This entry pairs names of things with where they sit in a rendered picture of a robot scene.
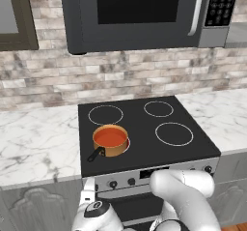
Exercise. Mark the dark microwave door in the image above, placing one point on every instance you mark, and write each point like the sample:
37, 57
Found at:
135, 35

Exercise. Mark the red marinara sauce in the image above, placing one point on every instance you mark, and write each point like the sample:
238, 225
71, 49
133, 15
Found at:
110, 137

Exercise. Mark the black hob stove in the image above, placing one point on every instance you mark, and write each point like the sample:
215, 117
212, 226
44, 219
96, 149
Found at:
144, 135

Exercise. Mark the grey microwave oven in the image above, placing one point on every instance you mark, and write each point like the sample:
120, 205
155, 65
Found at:
138, 32

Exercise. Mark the black oven door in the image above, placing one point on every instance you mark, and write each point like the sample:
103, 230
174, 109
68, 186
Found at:
135, 209

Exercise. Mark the grey drawer front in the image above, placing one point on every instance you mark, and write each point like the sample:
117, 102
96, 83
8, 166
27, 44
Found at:
231, 167

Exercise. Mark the grey carved base cupboard door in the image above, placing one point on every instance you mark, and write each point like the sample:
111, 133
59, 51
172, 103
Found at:
231, 202
38, 209

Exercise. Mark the grey wall cupboard door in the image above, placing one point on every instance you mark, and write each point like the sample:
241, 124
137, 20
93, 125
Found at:
236, 35

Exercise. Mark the black stove knob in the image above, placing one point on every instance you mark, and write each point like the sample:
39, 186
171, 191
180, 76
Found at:
113, 184
208, 169
131, 181

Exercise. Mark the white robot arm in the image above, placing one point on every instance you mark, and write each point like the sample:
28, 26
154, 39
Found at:
186, 193

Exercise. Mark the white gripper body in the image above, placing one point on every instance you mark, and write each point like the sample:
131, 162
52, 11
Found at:
89, 185

